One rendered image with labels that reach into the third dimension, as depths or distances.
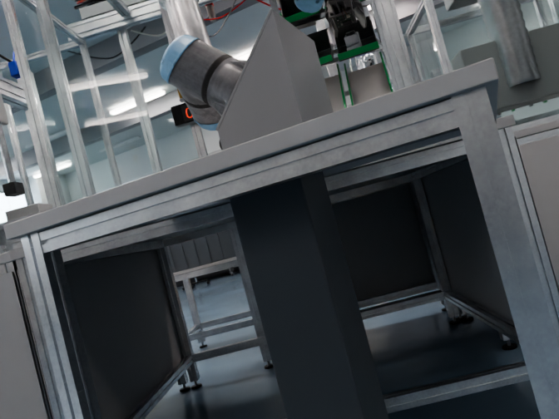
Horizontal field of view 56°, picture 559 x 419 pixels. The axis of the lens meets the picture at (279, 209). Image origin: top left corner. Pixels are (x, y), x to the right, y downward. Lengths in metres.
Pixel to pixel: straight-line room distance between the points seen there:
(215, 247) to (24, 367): 2.11
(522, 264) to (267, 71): 0.57
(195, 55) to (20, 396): 1.15
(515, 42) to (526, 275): 1.90
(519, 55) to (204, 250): 2.28
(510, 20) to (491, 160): 1.89
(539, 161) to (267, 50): 1.60
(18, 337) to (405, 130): 1.36
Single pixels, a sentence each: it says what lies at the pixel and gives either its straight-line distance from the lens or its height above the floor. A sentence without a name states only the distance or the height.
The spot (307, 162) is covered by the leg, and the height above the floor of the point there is 0.80.
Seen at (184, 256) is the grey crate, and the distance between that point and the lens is 3.72.
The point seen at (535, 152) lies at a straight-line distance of 2.42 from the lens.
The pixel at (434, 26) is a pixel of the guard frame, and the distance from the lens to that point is 2.54.
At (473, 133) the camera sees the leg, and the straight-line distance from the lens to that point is 0.76.
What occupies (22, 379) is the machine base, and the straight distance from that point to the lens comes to 1.82.
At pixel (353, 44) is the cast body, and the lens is 1.78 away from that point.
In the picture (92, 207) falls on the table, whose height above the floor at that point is 0.84.
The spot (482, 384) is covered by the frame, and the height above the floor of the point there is 0.16.
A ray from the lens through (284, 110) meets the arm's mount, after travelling 1.01.
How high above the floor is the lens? 0.71
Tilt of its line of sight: 2 degrees up
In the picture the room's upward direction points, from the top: 15 degrees counter-clockwise
